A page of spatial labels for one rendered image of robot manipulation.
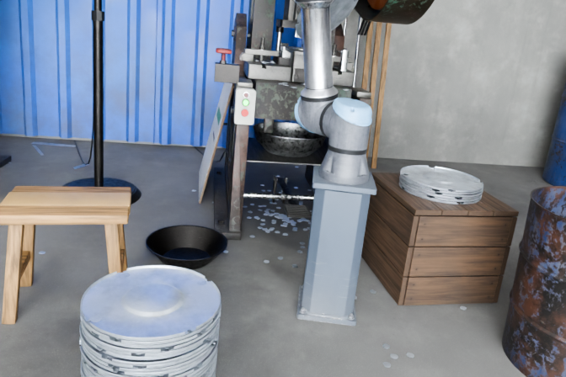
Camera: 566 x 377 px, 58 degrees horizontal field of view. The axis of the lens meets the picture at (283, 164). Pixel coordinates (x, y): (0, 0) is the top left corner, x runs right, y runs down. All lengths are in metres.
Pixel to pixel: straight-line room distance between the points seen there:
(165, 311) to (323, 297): 0.65
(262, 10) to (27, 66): 1.68
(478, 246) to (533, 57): 2.42
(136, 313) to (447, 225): 1.05
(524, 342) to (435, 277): 0.35
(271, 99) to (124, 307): 1.16
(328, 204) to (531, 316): 0.63
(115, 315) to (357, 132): 0.80
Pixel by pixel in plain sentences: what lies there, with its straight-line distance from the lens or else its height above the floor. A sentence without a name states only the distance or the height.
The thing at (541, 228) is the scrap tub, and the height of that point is 0.42.
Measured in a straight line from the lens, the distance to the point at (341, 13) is 2.01.
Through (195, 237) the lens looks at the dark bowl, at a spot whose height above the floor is 0.03.
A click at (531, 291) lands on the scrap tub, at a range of 1.58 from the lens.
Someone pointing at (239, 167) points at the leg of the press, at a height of 0.31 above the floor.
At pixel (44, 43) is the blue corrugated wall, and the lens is 3.52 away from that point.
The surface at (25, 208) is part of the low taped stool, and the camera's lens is 1.56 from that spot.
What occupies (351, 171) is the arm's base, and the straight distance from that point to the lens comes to 1.48.
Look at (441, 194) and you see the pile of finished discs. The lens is 1.78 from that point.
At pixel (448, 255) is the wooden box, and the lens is 1.81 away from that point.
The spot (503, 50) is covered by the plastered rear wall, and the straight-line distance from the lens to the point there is 3.95.
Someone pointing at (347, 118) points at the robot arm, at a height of 0.64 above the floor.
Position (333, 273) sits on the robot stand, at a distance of 1.59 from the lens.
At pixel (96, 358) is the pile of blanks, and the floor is 0.22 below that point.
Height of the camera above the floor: 0.89
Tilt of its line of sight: 16 degrees down
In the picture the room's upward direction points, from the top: 6 degrees clockwise
